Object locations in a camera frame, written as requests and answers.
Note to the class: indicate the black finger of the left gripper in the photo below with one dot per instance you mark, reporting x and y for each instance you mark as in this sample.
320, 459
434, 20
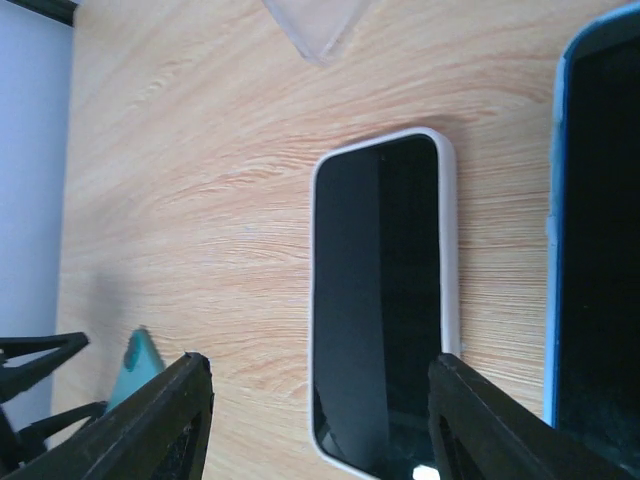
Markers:
55, 351
19, 448

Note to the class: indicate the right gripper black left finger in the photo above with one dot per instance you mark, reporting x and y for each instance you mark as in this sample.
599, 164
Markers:
160, 432

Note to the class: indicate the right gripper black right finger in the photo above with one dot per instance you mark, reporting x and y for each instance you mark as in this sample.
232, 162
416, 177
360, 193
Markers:
480, 432

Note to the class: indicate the teal phone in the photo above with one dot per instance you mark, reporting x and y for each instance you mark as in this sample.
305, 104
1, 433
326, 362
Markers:
141, 363

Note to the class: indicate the white translucent phone case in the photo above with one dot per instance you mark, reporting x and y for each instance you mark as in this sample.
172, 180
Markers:
450, 240

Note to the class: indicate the light blue phone case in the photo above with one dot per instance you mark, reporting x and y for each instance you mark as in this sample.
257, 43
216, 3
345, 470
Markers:
605, 30

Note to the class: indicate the clear magsafe phone case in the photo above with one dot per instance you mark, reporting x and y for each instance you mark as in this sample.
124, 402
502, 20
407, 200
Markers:
318, 29

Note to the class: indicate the blue phone dark screen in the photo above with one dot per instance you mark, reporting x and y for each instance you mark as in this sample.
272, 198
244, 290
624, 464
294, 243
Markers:
598, 386

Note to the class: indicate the black aluminium frame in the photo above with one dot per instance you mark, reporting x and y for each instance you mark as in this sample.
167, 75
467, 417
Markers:
61, 11

